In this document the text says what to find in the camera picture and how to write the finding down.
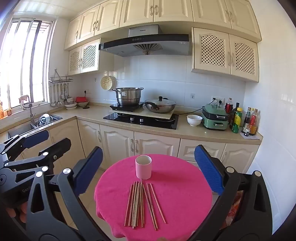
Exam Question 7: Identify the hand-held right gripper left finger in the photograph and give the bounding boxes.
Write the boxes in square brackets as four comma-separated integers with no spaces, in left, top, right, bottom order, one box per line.
[24,146,109,241]

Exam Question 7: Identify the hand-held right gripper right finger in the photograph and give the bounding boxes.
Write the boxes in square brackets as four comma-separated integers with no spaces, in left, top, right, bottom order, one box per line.
[188,145,273,241]

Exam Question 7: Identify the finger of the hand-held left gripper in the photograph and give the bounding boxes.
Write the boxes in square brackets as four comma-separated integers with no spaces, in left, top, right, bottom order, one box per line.
[3,138,72,173]
[0,130,50,160]

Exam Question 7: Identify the pink cup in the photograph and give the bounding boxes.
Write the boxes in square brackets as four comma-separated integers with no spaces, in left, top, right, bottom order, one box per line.
[135,155,152,180]

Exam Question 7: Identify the bunch of wooden chopsticks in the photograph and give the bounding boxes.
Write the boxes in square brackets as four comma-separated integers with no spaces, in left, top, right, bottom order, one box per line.
[124,178,166,229]

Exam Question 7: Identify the row of hanging steel utensils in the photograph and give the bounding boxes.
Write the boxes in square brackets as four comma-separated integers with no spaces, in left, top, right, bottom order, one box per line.
[49,83,71,107]

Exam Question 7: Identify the person's left hand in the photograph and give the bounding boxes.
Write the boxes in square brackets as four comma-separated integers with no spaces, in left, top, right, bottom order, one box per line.
[6,202,27,224]

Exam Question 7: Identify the steel kitchen sink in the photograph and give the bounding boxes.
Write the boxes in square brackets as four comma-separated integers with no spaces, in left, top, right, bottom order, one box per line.
[7,113,63,139]

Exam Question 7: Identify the dishes in sink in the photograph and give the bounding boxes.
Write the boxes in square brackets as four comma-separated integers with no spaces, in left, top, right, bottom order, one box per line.
[37,113,52,127]

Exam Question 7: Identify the pink tablecloth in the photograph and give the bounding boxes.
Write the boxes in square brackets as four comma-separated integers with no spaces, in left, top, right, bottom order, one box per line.
[94,154,213,241]

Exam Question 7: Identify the steel faucet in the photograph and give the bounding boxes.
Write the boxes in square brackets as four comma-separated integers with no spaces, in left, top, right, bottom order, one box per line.
[20,95,36,123]

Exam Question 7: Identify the cream base cabinets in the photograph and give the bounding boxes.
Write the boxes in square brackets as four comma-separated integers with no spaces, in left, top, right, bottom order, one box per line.
[0,119,260,209]

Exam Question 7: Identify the orange jars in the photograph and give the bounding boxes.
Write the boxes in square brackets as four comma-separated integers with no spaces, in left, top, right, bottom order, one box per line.
[0,102,12,119]

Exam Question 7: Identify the stack of white bowls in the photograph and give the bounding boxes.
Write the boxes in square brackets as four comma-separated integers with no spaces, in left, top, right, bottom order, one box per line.
[64,97,78,109]

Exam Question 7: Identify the orange patterned bag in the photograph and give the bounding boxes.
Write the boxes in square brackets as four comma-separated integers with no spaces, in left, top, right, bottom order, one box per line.
[228,190,244,227]

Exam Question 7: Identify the white bowl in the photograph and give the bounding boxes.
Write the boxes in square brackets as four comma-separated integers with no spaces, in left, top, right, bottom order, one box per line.
[187,114,203,127]

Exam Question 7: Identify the green electric cooker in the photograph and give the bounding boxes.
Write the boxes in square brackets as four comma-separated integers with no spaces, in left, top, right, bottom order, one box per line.
[201,103,229,131]

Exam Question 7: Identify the yellow green bottle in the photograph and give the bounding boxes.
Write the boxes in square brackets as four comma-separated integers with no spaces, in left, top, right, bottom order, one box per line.
[232,108,243,133]

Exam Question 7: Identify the white paper sheet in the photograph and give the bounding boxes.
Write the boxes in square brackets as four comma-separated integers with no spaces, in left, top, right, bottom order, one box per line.
[239,132,260,140]

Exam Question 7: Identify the dark oil bottle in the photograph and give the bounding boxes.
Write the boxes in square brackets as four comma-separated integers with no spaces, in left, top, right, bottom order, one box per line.
[230,102,240,129]

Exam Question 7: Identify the black glass gas hob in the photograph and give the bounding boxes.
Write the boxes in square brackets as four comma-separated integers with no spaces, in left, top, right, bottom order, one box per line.
[103,112,179,130]

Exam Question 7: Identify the dark soy sauce bottle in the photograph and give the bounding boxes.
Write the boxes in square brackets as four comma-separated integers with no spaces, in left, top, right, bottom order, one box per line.
[242,107,251,133]

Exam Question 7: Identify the red label sauce bottle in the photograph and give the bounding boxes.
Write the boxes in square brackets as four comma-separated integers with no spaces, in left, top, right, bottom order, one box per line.
[248,109,258,136]

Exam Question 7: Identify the red drink bottle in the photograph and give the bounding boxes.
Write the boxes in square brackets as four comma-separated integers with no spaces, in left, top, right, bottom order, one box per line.
[225,98,234,114]

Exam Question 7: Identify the black induction cooker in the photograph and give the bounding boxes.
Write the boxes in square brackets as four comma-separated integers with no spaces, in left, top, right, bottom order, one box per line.
[109,103,145,112]

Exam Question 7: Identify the barred window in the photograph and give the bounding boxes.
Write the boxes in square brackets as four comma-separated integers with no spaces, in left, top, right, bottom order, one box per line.
[0,19,54,109]

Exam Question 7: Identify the steel wok with lid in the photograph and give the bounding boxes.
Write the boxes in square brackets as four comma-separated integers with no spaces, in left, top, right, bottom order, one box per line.
[144,96,176,113]

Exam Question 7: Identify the beige board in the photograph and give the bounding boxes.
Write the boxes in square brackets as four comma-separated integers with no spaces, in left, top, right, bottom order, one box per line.
[109,108,174,120]

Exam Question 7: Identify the stainless steel pot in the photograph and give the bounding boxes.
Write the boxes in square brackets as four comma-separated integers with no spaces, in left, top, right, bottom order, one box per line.
[112,87,144,106]

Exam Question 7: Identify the cream perforated steamer plate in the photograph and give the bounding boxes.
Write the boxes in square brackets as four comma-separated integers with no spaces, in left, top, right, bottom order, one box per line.
[100,75,117,91]

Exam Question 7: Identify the grey range hood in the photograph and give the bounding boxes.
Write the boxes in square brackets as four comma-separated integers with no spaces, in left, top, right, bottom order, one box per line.
[99,24,192,57]

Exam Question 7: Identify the black power cable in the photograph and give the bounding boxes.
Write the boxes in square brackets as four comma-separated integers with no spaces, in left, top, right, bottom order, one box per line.
[173,100,216,115]

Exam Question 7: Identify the metal wall rack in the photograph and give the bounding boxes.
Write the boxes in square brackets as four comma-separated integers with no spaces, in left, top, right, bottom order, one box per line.
[48,68,73,84]

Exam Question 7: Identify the cream lattice-door wall cabinet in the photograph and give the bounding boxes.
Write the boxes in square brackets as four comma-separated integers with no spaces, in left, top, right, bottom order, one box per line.
[191,27,259,82]
[68,38,101,76]

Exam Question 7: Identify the cream upper wall cabinets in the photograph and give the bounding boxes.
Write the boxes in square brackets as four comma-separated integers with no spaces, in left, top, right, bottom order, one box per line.
[64,0,262,50]

